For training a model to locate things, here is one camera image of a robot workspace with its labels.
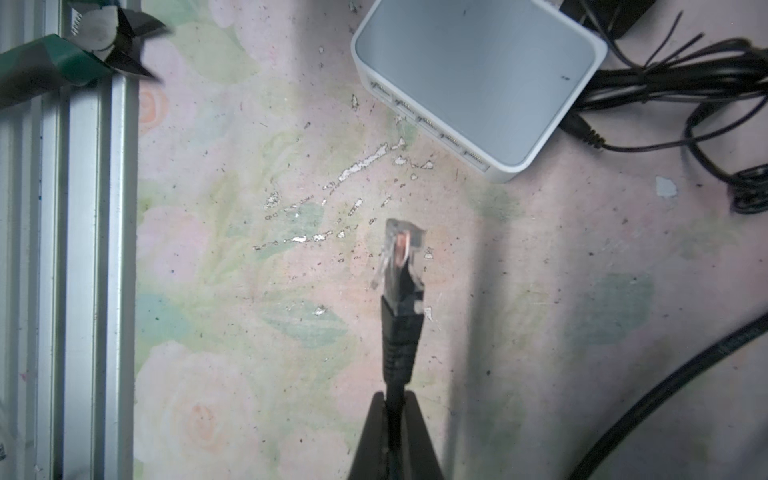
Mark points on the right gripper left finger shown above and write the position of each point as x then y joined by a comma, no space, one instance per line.
370,461

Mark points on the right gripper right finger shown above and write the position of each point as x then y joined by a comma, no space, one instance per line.
419,460

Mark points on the black power adapter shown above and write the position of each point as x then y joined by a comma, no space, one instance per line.
725,81

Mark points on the aluminium front rail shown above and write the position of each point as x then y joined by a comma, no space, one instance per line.
69,164

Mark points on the green handled pliers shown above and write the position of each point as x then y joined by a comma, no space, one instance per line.
106,39

